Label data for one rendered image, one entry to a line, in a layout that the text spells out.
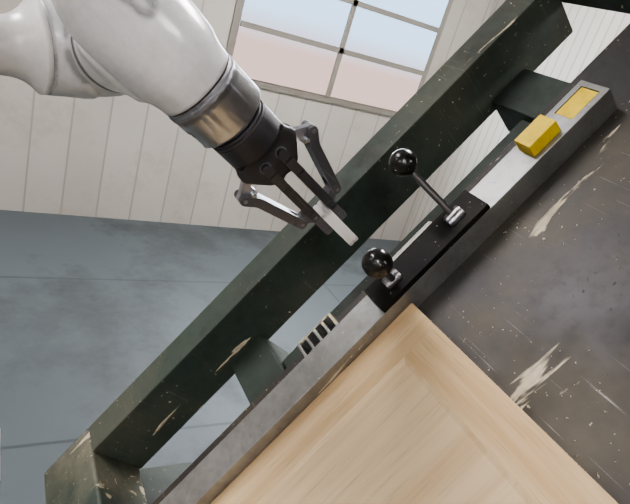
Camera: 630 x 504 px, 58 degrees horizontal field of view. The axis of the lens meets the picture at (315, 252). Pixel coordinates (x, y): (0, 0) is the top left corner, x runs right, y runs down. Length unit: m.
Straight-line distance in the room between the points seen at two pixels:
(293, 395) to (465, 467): 0.26
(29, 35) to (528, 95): 0.74
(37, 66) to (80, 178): 3.37
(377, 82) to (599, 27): 1.51
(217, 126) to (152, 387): 0.57
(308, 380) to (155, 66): 0.46
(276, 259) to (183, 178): 3.23
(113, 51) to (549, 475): 0.58
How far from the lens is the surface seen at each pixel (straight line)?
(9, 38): 0.69
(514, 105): 1.04
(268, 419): 0.83
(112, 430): 1.09
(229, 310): 0.98
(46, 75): 0.69
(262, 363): 1.00
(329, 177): 0.71
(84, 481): 1.09
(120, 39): 0.56
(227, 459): 0.86
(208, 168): 4.19
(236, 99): 0.60
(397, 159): 0.76
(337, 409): 0.79
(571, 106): 0.88
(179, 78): 0.57
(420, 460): 0.71
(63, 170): 4.02
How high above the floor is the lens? 1.69
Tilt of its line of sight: 22 degrees down
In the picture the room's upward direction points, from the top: 18 degrees clockwise
